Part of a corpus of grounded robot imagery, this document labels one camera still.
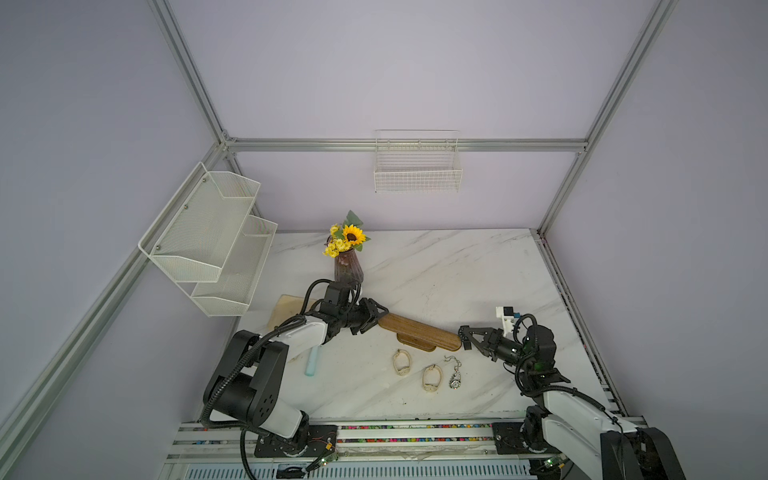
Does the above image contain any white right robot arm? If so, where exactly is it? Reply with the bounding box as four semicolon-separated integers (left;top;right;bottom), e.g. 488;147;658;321
458;307;686;479

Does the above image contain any sunflower bouquet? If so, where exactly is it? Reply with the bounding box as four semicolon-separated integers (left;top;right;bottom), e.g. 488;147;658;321
323;210;371;258

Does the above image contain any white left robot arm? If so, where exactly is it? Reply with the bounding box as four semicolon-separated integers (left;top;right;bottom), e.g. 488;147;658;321
199;279;389;479

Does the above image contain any aluminium cage frame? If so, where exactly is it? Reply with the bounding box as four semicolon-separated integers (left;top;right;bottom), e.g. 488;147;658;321
1;1;677;477

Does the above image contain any wooden watch stand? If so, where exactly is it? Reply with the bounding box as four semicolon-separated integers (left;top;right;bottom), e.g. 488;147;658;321
378;313;462;352

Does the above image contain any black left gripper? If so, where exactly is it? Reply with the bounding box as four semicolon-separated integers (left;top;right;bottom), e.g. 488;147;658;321
338;297;388;336

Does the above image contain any white wire wall basket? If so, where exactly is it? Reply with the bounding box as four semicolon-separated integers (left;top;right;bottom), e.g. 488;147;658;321
373;129;463;194

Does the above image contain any light blue plastic shovel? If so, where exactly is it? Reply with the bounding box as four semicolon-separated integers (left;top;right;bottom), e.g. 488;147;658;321
304;345;320;377

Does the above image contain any beige wooden board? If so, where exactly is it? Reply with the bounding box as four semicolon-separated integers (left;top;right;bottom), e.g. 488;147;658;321
267;294;303;331

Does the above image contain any white two-tier mesh shelf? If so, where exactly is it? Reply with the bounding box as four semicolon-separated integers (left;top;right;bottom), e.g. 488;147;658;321
138;164;277;317

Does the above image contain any dark purple ribbed vase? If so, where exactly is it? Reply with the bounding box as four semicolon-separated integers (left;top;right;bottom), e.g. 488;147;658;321
334;249;364;284

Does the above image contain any beige wrist watch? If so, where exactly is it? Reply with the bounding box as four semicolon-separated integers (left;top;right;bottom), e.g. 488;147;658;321
421;364;443;393
392;349;412;376

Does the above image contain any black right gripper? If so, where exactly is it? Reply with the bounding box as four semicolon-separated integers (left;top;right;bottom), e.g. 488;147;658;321
464;327;533;370

